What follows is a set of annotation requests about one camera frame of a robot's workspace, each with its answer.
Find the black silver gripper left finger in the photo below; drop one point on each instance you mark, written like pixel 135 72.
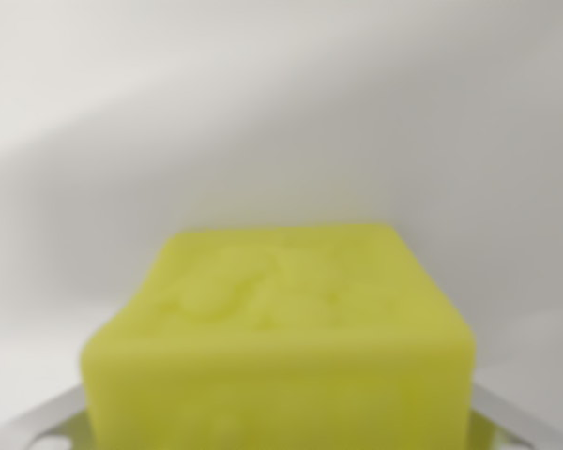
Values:
pixel 51 429

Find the black silver gripper right finger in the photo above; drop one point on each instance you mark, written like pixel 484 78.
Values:
pixel 490 429

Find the yellow cube with embossed face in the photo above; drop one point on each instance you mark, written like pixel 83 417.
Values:
pixel 281 356

